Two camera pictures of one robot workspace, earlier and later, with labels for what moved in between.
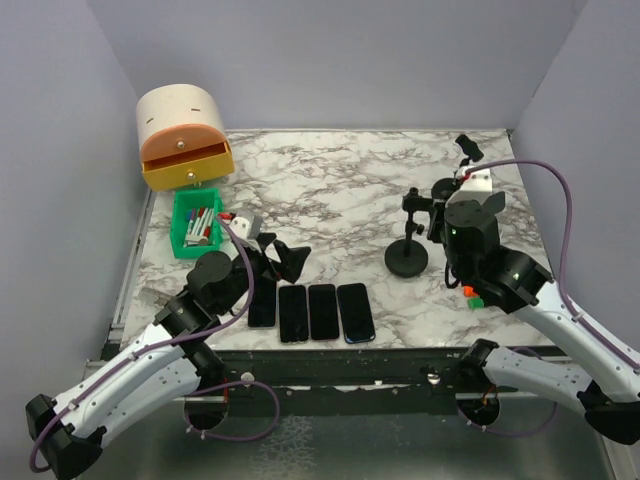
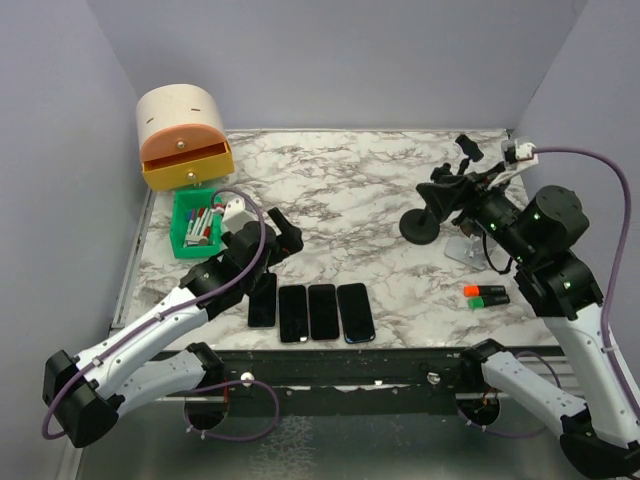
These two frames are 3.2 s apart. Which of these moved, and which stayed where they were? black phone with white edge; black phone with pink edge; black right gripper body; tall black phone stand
Moved: black right gripper body; tall black phone stand
Stayed: black phone with pink edge; black phone with white edge
